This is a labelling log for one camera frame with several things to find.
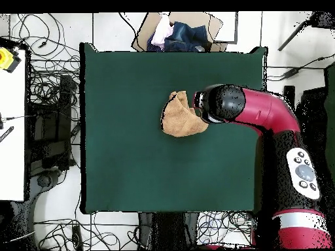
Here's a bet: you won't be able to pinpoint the orange terry towel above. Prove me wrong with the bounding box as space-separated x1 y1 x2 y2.
160 90 210 138

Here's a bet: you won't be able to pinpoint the blue denim jeans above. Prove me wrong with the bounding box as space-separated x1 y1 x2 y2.
146 21 213 52

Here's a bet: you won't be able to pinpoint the pink garment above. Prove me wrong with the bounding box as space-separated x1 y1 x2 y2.
150 14 175 50

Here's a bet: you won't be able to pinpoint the brown cardboard box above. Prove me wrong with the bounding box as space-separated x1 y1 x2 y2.
131 11 228 52

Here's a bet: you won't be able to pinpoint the dark green table cloth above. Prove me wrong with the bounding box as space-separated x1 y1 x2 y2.
79 42 269 215

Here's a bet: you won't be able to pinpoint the black equipment stand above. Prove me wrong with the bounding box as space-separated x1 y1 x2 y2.
26 74 80 172

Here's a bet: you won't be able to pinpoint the black tripod leg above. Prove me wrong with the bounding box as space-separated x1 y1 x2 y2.
277 10 335 52

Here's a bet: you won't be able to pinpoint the grey round stand base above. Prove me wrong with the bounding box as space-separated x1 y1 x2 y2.
27 167 63 250

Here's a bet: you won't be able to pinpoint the black power strip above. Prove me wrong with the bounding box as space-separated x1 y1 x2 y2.
71 225 84 251

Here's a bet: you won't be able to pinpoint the white desk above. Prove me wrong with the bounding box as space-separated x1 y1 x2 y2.
0 49 26 202

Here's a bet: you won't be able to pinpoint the yellow emergency stop button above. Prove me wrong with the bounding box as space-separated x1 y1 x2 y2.
0 46 22 74

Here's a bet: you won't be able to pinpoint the black cable with plug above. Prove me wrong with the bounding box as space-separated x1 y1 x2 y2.
266 53 335 80

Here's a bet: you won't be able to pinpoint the black cable tangle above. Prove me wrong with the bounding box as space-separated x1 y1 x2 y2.
33 211 121 251
9 12 81 105
196 210 253 245

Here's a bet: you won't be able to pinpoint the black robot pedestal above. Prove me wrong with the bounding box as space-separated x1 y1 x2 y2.
137 212 200 251

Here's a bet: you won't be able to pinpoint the black ribbed strap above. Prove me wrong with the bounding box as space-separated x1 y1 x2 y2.
0 125 15 144

